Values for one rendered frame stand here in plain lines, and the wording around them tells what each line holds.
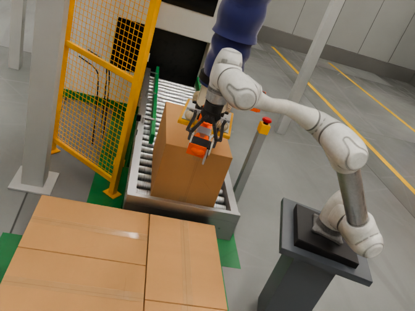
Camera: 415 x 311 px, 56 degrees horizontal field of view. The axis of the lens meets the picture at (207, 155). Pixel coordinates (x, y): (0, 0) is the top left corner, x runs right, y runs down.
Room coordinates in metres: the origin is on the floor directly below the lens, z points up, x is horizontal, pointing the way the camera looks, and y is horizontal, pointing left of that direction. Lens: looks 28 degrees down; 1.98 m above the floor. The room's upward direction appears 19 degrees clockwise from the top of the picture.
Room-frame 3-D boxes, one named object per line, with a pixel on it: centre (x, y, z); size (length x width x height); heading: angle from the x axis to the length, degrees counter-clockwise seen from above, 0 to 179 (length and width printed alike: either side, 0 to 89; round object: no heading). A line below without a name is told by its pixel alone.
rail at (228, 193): (3.11, 0.00, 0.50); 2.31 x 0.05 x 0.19; 15
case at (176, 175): (2.24, 0.13, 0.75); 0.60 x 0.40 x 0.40; 15
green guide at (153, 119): (3.30, 0.67, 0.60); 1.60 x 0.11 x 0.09; 15
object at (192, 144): (1.43, 0.05, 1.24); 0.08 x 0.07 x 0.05; 3
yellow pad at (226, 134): (2.03, -0.02, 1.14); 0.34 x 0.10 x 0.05; 3
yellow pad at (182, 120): (2.02, 0.17, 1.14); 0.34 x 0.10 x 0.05; 3
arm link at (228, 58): (1.42, 0.04, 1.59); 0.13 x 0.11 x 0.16; 25
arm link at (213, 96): (1.43, 0.04, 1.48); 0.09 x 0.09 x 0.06
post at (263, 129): (2.58, -0.31, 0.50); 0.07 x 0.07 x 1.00; 15
